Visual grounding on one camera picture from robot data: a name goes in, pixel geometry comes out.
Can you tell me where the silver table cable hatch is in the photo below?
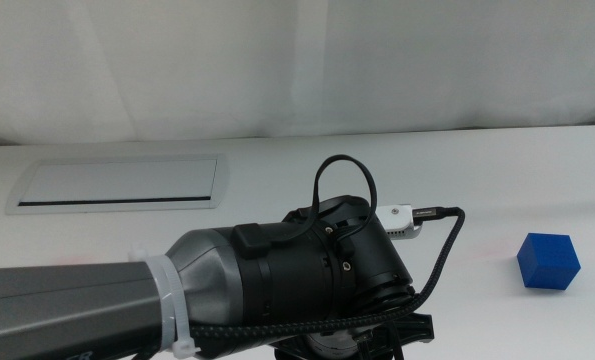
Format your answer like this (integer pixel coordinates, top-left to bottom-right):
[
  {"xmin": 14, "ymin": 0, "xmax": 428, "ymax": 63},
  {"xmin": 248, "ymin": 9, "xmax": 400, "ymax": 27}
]
[{"xmin": 4, "ymin": 153, "xmax": 230, "ymax": 217}]

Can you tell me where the white zip tie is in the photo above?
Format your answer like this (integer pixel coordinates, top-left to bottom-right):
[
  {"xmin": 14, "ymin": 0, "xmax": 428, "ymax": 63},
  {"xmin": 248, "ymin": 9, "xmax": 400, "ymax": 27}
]
[{"xmin": 128, "ymin": 243, "xmax": 202, "ymax": 360}]

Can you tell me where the thin black cable loop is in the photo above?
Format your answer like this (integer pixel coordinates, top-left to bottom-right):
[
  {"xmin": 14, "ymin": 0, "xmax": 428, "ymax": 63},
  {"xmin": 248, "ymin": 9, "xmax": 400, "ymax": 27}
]
[{"xmin": 295, "ymin": 154, "xmax": 380, "ymax": 252}]

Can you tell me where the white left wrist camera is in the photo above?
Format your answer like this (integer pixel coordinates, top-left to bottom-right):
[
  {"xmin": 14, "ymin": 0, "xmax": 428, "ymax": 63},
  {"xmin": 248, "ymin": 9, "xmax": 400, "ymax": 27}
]
[{"xmin": 375, "ymin": 202, "xmax": 424, "ymax": 242}]

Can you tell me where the blue cube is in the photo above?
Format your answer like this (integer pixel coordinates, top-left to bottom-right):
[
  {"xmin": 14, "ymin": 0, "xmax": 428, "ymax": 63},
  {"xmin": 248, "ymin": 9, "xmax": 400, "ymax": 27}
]
[{"xmin": 516, "ymin": 232, "xmax": 582, "ymax": 292}]

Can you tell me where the white backdrop curtain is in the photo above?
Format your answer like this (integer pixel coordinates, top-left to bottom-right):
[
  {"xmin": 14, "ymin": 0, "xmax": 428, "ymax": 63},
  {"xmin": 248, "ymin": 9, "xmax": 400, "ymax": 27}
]
[{"xmin": 0, "ymin": 0, "xmax": 595, "ymax": 148}]

